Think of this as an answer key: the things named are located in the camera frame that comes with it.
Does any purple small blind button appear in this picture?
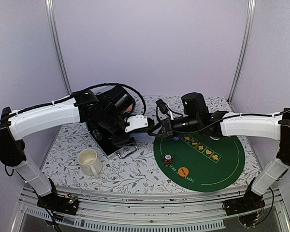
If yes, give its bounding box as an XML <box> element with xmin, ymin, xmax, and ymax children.
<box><xmin>172</xmin><ymin>136</ymin><xmax>180</xmax><ymax>142</ymax></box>

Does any red black poker chip stack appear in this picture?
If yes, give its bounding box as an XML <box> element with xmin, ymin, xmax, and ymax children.
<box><xmin>163</xmin><ymin>154</ymin><xmax>173</xmax><ymax>166</ymax></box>

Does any orange big blind button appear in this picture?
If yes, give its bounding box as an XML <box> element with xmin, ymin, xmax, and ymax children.
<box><xmin>177</xmin><ymin>167</ymin><xmax>189</xmax><ymax>177</ymax></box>

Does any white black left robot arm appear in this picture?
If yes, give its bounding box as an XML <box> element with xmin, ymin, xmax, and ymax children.
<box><xmin>0</xmin><ymin>83</ymin><xmax>136</xmax><ymax>210</ymax></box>

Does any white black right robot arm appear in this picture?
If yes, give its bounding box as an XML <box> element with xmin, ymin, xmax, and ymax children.
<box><xmin>148</xmin><ymin>92</ymin><xmax>290</xmax><ymax>211</ymax></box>

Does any front poker chip stack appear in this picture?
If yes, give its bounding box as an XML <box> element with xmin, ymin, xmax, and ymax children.
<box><xmin>92</xmin><ymin>129</ymin><xmax>103</xmax><ymax>141</ymax></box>

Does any cream ceramic mug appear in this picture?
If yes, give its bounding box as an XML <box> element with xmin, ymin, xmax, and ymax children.
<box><xmin>77</xmin><ymin>149</ymin><xmax>102</xmax><ymax>179</ymax></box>

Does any white floral tablecloth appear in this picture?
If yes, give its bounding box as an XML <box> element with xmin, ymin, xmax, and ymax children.
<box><xmin>42</xmin><ymin>123</ymin><xmax>261</xmax><ymax>194</ymax></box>

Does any green round poker mat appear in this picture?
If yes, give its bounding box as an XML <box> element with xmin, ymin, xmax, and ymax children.
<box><xmin>153</xmin><ymin>133</ymin><xmax>245</xmax><ymax>192</ymax></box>

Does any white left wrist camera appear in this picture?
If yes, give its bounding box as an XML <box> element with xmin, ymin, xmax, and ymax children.
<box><xmin>125</xmin><ymin>115</ymin><xmax>148</xmax><ymax>133</ymax></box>

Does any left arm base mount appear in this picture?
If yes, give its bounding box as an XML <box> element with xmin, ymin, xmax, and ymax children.
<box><xmin>37</xmin><ymin>193</ymin><xmax>79</xmax><ymax>216</ymax></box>

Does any aluminium frame rail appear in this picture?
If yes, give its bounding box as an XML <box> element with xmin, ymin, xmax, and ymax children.
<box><xmin>11</xmin><ymin>186</ymin><xmax>290</xmax><ymax>232</ymax></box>

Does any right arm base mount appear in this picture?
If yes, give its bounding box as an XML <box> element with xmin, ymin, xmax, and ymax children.
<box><xmin>222</xmin><ymin>193</ymin><xmax>265</xmax><ymax>216</ymax></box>

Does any right aluminium post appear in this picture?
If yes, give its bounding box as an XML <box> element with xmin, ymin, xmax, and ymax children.
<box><xmin>228</xmin><ymin>0</ymin><xmax>256</xmax><ymax>105</ymax></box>

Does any aluminium post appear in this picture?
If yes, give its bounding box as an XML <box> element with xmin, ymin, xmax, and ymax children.
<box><xmin>228</xmin><ymin>0</ymin><xmax>256</xmax><ymax>105</ymax></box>
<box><xmin>45</xmin><ymin>0</ymin><xmax>72</xmax><ymax>94</ymax></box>

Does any left aluminium post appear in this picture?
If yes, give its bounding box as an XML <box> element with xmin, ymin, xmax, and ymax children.
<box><xmin>45</xmin><ymin>0</ymin><xmax>72</xmax><ymax>94</ymax></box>

